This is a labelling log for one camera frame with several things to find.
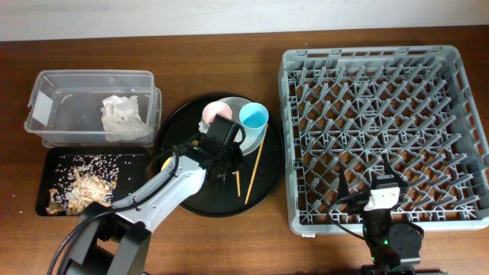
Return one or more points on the white paper napkin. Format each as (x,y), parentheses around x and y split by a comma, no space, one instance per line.
(120,114)

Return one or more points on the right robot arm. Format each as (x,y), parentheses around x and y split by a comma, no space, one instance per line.
(394,246)

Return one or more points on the wooden chopstick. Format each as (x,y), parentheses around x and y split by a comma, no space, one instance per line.
(238,182)
(256,163)

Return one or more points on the light grey round plate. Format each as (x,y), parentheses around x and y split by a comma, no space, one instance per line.
(249,143)

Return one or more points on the clear plastic waste bin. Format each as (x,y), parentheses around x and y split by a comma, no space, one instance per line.
(67,107)

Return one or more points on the light blue plastic cup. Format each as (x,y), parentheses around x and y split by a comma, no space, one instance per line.
(254,117)

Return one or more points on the round black serving tray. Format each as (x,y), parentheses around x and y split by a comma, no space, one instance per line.
(219,198)

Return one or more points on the light pink plastic cup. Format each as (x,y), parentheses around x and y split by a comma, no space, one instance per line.
(216,108)

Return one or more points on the food scraps and rice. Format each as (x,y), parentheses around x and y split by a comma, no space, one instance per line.
(80,180)

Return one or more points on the grey plastic dishwasher rack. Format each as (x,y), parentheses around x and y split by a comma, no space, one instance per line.
(351,111)

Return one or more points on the yellow plastic bowl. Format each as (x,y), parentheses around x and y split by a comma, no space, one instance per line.
(166,163)

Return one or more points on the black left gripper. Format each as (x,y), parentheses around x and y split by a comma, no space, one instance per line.
(238,157)

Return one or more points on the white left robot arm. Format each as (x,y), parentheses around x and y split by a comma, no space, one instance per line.
(115,239)

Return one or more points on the black rectangular waste tray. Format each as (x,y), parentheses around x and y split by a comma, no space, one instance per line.
(133,175)

